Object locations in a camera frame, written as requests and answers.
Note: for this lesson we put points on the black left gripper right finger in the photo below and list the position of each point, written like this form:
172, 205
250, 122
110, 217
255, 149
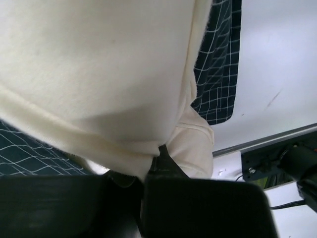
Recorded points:
176, 206

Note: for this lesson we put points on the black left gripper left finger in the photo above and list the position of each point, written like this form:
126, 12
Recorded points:
87, 206

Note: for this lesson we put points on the dark checked pillowcase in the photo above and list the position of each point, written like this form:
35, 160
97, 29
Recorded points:
215, 74

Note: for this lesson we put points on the cream pillow with bear print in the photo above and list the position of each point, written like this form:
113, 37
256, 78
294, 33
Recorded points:
99, 74

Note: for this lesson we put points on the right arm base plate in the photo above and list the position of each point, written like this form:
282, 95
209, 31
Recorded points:
260, 166

